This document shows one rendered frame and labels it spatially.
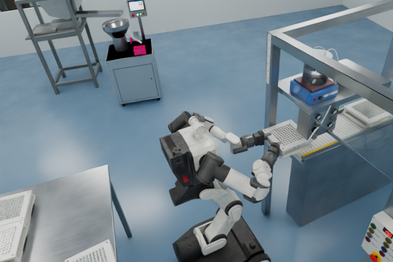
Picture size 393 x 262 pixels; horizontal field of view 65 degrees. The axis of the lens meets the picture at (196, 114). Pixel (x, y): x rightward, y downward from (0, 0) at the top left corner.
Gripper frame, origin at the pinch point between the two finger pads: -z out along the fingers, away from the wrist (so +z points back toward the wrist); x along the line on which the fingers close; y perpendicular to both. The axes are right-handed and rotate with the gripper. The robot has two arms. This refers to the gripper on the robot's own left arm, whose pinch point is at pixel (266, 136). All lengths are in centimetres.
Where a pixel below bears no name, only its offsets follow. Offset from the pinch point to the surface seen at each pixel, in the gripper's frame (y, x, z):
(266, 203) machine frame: -9, 89, -6
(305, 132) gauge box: 18.9, -13.1, -16.6
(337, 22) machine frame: -17, -63, -54
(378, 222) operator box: 85, -13, -14
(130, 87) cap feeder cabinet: -239, 73, 94
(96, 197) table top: -3, 16, 122
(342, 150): 13, 21, -53
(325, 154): 15.0, 16.9, -37.2
